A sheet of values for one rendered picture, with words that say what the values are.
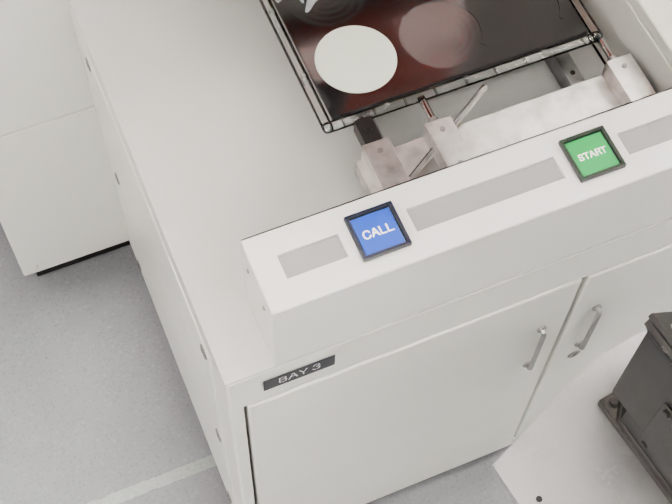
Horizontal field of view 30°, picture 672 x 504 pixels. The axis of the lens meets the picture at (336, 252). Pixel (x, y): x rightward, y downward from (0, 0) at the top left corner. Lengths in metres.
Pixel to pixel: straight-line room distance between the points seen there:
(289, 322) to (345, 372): 0.21
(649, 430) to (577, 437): 0.09
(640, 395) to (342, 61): 0.53
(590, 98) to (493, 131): 0.13
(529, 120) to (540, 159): 0.13
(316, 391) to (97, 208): 0.80
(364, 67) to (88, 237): 0.90
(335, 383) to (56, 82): 0.66
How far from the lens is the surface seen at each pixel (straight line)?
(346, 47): 1.55
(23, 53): 1.84
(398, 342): 1.52
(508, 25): 1.59
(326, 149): 1.56
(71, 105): 1.97
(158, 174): 1.55
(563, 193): 1.39
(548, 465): 1.41
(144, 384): 2.32
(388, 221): 1.35
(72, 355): 2.36
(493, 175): 1.39
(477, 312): 1.55
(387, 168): 1.45
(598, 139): 1.44
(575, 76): 1.62
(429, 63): 1.54
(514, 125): 1.53
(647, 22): 1.56
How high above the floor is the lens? 2.14
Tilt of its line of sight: 62 degrees down
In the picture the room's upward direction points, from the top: 3 degrees clockwise
